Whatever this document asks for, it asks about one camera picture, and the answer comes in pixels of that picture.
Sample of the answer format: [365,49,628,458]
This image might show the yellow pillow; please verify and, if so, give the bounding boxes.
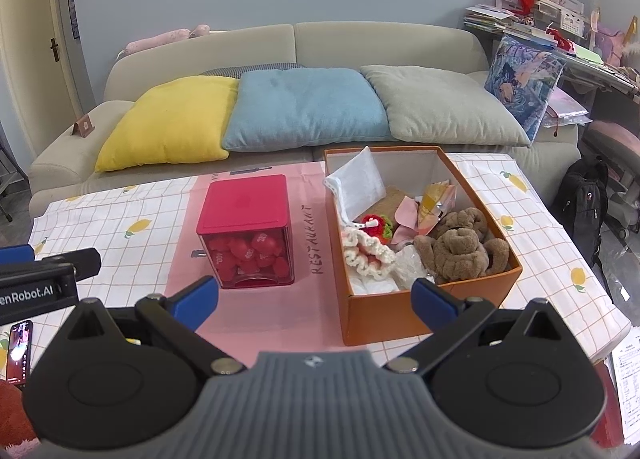
[95,75,241,172]

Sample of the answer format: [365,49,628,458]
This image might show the pink plush toy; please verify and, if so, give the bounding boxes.
[125,24,213,55]

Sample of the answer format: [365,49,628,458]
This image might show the orange cardboard box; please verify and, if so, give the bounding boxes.
[323,145,523,346]

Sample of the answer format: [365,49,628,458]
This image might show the smartphone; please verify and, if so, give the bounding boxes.
[4,320,34,385]

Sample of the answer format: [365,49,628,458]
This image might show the brown plush toy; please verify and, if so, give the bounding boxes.
[414,208,511,284]

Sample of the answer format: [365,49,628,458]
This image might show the white desk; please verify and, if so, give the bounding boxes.
[465,19,640,100]

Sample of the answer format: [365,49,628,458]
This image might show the blue printed pillow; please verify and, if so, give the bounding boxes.
[484,36,566,142]

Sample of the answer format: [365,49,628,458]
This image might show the white wrapping paper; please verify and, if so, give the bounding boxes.
[347,244,436,296]

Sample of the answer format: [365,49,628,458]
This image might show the cream door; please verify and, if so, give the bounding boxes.
[0,0,81,160]

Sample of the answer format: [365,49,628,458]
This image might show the pink chair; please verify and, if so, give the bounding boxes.
[582,120,640,240]

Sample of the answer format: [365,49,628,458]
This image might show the light blue pillow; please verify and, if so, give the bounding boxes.
[221,68,393,152]

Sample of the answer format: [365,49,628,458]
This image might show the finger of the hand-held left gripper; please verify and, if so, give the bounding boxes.
[31,247,103,283]
[0,245,35,266]

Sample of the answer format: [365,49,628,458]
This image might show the black backpack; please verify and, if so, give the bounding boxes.
[551,158,611,270]

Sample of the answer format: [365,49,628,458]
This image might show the stack of books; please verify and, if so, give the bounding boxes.
[464,4,516,34]

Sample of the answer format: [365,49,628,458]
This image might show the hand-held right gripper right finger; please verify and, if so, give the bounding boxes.
[382,277,576,375]

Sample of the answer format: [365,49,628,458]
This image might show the black metal rack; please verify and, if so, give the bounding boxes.
[0,136,26,225]

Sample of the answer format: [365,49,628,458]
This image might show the pink cloth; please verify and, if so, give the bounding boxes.
[392,199,426,245]

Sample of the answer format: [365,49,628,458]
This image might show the printed paper sheets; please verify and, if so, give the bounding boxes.
[605,324,640,447]

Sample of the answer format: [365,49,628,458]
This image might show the yellow snack packet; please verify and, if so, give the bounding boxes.
[417,180,458,235]

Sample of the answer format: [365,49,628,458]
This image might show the dark checkered cloth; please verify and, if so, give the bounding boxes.
[200,62,306,77]

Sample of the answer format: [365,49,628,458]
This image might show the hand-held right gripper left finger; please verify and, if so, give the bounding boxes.
[57,275,247,376]

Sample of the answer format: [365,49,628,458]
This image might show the white mesh pouch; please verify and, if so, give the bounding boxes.
[323,146,387,225]

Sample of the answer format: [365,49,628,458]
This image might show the grey pillow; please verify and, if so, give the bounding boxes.
[360,64,532,147]

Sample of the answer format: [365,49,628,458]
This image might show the pink white crochet piece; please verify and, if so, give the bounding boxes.
[340,226,397,272]

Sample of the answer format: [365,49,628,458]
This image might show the toast shaped plush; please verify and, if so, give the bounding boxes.
[372,186,416,220]

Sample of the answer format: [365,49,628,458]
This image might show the beige sofa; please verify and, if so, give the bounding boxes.
[29,23,583,205]

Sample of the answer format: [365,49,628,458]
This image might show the red crochet fruit toy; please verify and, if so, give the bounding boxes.
[361,213,395,241]

